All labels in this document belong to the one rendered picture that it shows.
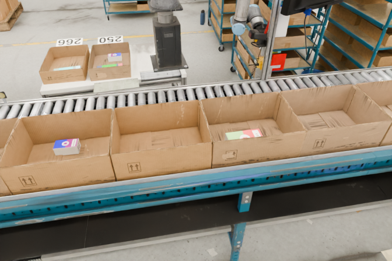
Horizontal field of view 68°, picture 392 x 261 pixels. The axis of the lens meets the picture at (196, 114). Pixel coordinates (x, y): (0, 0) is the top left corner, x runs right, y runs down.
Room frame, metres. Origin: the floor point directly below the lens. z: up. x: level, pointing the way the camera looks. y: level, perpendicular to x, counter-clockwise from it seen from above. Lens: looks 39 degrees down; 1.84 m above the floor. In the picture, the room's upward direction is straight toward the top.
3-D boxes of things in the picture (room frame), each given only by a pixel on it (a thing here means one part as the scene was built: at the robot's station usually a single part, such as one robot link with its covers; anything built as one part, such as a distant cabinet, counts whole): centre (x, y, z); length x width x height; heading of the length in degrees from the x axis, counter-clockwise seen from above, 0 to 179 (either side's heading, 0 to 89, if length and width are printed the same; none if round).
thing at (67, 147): (0.93, 0.58, 0.91); 0.10 x 0.06 x 0.05; 98
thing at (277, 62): (1.81, -0.55, 0.85); 0.16 x 0.01 x 0.13; 100
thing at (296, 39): (2.47, -0.73, 0.79); 0.40 x 0.30 x 0.10; 11
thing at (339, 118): (1.05, -0.62, 0.97); 0.39 x 0.29 x 0.17; 100
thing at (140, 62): (2.00, 0.62, 0.74); 1.00 x 0.58 x 0.03; 103
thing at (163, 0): (2.01, 0.21, 1.24); 0.19 x 0.19 x 0.10
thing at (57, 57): (1.90, 0.95, 0.80); 0.38 x 0.28 x 0.10; 11
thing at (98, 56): (1.94, 0.63, 0.80); 0.38 x 0.28 x 0.10; 11
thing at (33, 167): (0.86, 0.54, 0.96); 0.39 x 0.29 x 0.17; 100
